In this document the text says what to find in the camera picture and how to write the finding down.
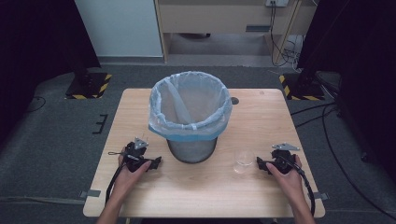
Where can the person's right hand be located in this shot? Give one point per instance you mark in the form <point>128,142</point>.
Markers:
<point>291,183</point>

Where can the grey tape piece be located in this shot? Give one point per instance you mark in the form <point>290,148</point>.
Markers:
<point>90,193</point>
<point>320,196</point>

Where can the person's left hand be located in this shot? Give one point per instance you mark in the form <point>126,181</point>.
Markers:
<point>130,182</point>

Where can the translucent blue bin liner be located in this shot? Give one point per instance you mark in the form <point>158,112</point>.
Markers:
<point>190,102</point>

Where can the clear plastic cup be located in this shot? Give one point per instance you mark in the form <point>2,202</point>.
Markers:
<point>243,161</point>

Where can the black hazard-striped stand base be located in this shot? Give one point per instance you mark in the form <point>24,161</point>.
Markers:
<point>88,85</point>
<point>303,88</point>

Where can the grey mesh trash bin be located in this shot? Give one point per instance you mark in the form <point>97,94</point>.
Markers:
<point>192,151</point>

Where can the white wall power outlet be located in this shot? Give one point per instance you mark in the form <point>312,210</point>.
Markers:
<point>276,2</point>

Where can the black curtain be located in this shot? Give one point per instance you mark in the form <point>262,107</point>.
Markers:
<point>34,46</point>
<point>361,62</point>

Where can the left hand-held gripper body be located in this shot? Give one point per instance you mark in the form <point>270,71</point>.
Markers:
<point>134,154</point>

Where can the dark round table grommet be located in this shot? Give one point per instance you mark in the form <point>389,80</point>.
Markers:
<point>234,100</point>

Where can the light wooden desk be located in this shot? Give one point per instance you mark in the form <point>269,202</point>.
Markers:
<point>214,18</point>

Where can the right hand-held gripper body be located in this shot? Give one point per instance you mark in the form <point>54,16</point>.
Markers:
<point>281,158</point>

